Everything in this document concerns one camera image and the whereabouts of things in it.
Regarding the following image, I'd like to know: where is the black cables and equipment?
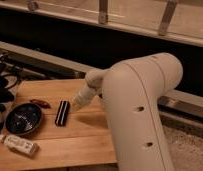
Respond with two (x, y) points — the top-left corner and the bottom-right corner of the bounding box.
(0, 53), (24, 144)

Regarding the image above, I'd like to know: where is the black white striped eraser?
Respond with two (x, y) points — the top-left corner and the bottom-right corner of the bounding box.
(55, 101), (70, 126)

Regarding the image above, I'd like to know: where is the red chili pepper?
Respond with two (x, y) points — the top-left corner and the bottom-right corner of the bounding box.
(30, 99), (51, 108)

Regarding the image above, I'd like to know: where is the metal frame rail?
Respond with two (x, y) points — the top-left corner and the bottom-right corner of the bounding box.
(0, 41), (203, 118)

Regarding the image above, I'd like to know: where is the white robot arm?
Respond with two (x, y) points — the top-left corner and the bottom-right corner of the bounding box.
(72, 53), (183, 171)

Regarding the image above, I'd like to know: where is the dark round bowl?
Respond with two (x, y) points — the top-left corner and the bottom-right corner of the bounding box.
(5, 103), (43, 135)

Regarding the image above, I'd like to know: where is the white plastic bottle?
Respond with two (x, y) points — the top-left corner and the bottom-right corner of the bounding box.
(0, 134), (38, 156)

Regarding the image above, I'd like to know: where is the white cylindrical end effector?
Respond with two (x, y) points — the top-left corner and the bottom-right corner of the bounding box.
(72, 85), (97, 111)

